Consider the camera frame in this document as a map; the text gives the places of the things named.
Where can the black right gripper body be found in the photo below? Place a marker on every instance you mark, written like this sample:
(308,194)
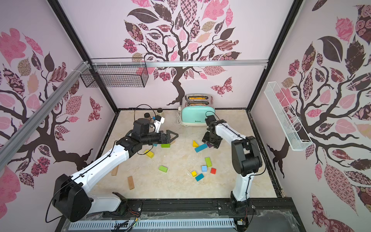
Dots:
(213,138)

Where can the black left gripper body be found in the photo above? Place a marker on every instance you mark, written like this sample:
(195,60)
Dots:
(153,137)

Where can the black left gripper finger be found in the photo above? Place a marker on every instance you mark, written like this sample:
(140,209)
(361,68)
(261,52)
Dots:
(170,139)
(171,133)

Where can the long teal block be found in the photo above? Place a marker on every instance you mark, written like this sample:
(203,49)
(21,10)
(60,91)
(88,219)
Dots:
(201,148)

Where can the yellow triangular block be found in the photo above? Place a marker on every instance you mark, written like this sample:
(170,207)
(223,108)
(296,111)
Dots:
(195,145)

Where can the natural wood plank block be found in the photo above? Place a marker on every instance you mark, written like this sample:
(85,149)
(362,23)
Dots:
(131,184)

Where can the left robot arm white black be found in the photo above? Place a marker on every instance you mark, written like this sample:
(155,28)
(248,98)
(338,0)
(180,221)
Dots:
(72,196)

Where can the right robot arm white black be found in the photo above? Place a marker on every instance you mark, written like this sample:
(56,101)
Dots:
(245,156)

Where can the yellow rectangular block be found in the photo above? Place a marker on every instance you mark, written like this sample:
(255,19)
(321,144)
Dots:
(149,154)

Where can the red cube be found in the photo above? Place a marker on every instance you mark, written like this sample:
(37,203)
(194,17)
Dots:
(213,170)

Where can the mint green toaster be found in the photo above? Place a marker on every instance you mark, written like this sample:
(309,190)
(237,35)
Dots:
(195,108)

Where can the teal block lower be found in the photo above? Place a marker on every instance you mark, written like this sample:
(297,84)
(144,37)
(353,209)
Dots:
(199,177)

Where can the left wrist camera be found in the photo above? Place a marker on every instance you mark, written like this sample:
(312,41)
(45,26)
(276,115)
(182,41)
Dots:
(157,122)

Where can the black wire basket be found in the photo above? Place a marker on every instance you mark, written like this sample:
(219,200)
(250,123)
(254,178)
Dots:
(124,73)

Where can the aluminium rail back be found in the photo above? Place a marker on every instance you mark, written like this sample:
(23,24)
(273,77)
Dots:
(187,63)

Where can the aluminium rail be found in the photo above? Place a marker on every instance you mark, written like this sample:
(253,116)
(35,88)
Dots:
(16,141)
(187,63)

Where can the white cable duct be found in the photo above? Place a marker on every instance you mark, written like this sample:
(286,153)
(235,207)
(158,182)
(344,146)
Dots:
(151,225)

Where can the white wire shelf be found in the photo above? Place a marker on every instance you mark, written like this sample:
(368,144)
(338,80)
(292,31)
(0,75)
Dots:
(280,100)

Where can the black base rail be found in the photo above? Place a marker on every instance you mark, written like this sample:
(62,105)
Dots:
(222,206)

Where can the aluminium rail left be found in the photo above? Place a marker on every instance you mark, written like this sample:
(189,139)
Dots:
(16,141)

